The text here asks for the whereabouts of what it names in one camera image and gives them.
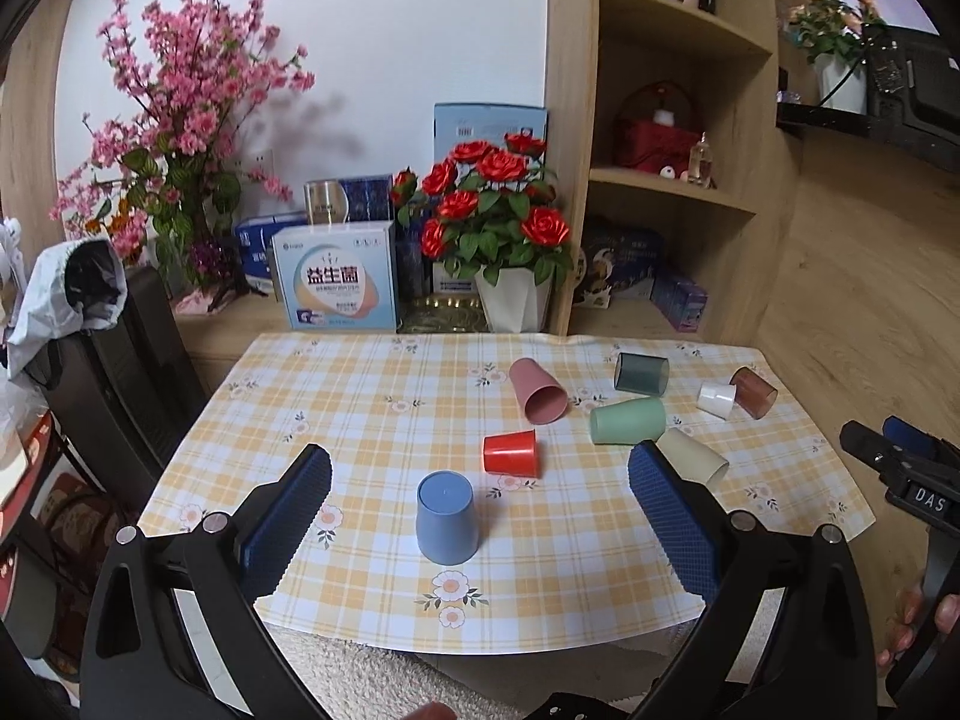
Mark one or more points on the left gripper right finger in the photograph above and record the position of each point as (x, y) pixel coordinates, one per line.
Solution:
(672, 508)

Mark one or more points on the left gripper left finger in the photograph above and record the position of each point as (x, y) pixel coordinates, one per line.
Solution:
(275, 517)

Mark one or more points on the blue plastic cup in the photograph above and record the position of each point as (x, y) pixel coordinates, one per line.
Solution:
(447, 525)

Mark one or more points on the beige plastic cup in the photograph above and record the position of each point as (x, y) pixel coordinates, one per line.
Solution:
(693, 460)

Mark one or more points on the green plastic cup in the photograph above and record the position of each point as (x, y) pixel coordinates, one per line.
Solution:
(628, 422)

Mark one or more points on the small white cup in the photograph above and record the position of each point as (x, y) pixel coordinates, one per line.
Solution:
(717, 399)

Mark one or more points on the brown transparent cup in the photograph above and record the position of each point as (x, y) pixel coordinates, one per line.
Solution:
(753, 394)

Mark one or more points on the dark teal transparent cup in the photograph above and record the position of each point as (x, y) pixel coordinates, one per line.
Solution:
(641, 374)

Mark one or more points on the red plastic cup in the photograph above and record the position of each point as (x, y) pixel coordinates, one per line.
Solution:
(513, 454)

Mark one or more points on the pink plastic cup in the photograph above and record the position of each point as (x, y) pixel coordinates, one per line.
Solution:
(541, 397)

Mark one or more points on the person's right hand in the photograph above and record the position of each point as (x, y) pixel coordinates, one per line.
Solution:
(904, 624)

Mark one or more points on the person's left hand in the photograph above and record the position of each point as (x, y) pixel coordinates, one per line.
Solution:
(432, 711)

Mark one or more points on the black chair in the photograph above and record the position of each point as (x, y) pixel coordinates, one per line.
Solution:
(125, 397)

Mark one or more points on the yellow plaid floral tablecloth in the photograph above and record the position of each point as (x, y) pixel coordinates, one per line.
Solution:
(565, 560)

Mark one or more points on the purple box on shelf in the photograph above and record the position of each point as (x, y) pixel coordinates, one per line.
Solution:
(681, 301)

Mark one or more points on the gold decorative tray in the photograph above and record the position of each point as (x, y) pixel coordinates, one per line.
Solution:
(443, 314)

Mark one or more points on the probiotic box light blue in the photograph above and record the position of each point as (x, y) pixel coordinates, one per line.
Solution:
(338, 277)

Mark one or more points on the biscuit box on shelf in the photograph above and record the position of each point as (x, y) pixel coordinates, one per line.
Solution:
(616, 264)

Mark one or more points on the white flower pot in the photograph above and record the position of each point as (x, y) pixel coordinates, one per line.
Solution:
(516, 304)

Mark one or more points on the blue white carton left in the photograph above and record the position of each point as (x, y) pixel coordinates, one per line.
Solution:
(254, 237)

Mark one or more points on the white jacket on chair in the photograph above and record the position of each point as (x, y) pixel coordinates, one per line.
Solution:
(75, 285)

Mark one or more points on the silver metal can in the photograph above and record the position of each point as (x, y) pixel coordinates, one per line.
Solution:
(326, 202)

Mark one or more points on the wooden shelf unit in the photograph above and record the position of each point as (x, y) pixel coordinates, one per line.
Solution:
(726, 238)

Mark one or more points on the dark blue patterned box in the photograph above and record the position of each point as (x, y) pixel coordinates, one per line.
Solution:
(368, 198)

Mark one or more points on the pink blossom arrangement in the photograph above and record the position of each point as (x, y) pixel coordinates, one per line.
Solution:
(164, 181)

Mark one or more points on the small perfume bottle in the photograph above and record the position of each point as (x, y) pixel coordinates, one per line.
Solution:
(700, 164)

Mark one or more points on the red rose bouquet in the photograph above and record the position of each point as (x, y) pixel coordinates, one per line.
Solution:
(487, 209)

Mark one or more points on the red gift box on shelf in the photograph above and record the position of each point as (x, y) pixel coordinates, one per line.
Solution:
(656, 127)

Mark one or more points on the blue box behind roses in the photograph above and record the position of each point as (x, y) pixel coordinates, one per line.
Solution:
(455, 123)

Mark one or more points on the peach flowers white pot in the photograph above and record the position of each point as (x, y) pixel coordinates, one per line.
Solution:
(831, 33)

